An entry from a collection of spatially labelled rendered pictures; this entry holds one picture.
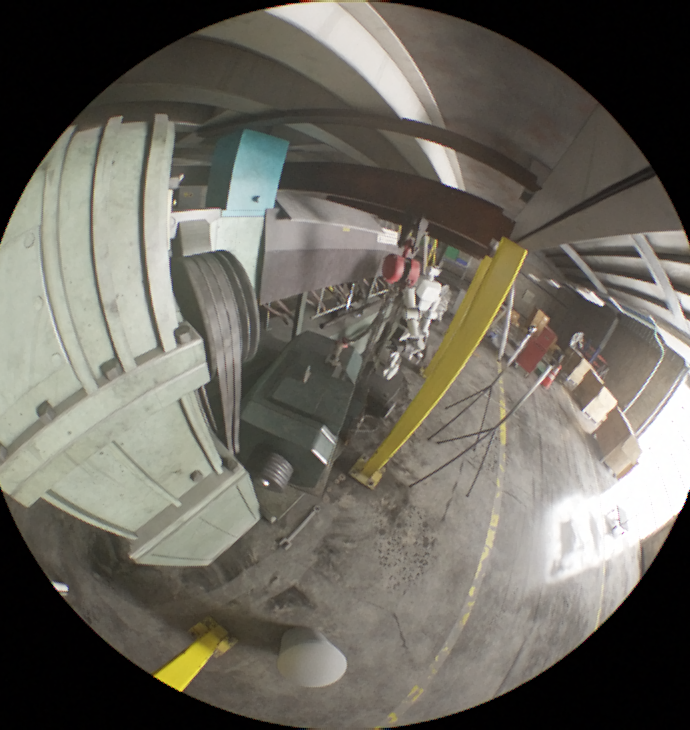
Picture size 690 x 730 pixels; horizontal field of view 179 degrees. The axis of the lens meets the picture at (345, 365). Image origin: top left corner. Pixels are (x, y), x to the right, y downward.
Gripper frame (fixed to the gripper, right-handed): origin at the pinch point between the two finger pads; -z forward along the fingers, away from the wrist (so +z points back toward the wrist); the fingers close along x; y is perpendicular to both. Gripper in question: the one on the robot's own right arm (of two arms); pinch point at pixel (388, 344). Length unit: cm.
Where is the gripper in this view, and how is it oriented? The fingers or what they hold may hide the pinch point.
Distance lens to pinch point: 146.4
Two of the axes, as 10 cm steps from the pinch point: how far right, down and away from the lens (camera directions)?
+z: 9.4, 0.4, 3.5
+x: -2.4, -6.6, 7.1
